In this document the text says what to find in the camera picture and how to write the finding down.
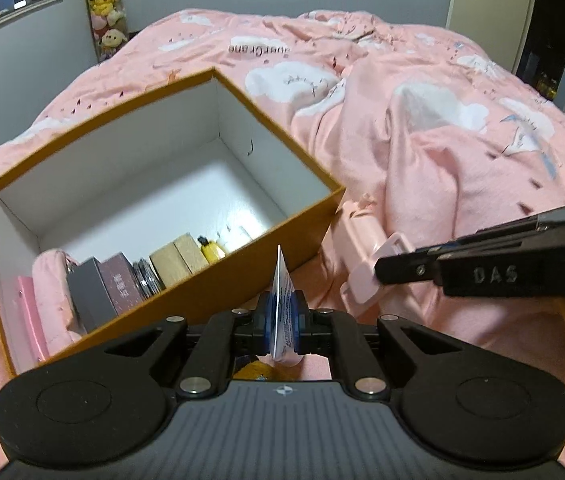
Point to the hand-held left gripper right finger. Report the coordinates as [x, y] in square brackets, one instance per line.
[300, 317]

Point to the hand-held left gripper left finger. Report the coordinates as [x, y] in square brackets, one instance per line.
[262, 316]

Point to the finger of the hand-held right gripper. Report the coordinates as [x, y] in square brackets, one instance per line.
[522, 227]
[407, 267]

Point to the white and blue packet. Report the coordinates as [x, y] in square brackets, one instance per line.
[282, 310]

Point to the small yellow bottle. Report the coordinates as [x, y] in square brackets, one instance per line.
[211, 251]

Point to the orange cardboard box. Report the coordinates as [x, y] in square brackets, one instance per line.
[307, 230]

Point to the gold cardboard box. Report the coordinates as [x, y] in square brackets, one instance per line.
[170, 265]
[192, 252]

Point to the maroon rectangular box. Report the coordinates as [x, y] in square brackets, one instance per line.
[122, 282]

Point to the black rectangular box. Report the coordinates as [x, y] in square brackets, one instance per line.
[90, 295]

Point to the pink fabric pouch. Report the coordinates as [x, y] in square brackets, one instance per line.
[52, 285]

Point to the yellow plush toy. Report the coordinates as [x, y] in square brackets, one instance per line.
[255, 371]

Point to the pink printed blanket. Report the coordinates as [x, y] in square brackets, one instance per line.
[437, 135]

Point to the white door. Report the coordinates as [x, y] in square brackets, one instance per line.
[492, 10]

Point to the column of plush toys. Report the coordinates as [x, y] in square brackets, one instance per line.
[105, 5]

